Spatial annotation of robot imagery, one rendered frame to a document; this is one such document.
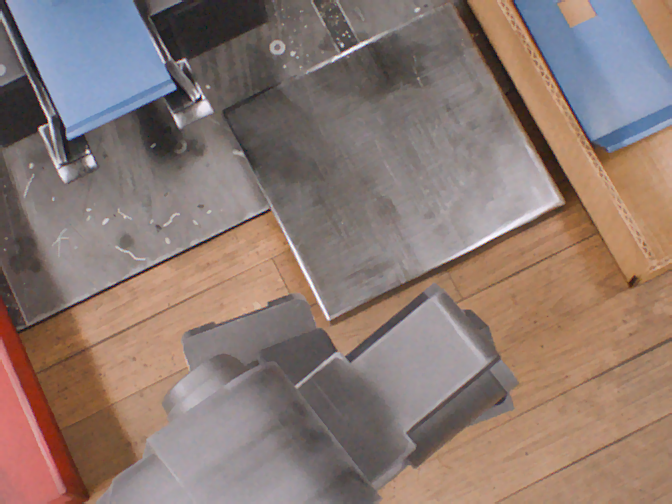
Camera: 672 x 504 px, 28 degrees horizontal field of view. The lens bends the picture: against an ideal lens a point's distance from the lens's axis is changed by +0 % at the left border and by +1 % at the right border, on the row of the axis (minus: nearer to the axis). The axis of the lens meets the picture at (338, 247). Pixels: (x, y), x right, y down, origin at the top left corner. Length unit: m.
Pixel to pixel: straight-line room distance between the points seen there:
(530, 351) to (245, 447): 0.40
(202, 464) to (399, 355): 0.10
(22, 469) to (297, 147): 0.27
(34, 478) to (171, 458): 0.40
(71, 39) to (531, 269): 0.32
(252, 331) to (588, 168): 0.27
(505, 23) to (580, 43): 0.07
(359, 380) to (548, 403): 0.33
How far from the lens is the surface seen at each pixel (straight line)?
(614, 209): 0.83
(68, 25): 0.86
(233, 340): 0.66
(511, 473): 0.86
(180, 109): 0.83
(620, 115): 0.91
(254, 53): 0.93
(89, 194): 0.91
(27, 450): 0.88
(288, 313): 0.66
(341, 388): 0.55
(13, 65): 0.86
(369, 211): 0.86
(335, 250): 0.86
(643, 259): 0.82
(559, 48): 0.92
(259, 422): 0.49
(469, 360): 0.54
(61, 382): 0.89
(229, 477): 0.49
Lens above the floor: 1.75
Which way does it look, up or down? 75 degrees down
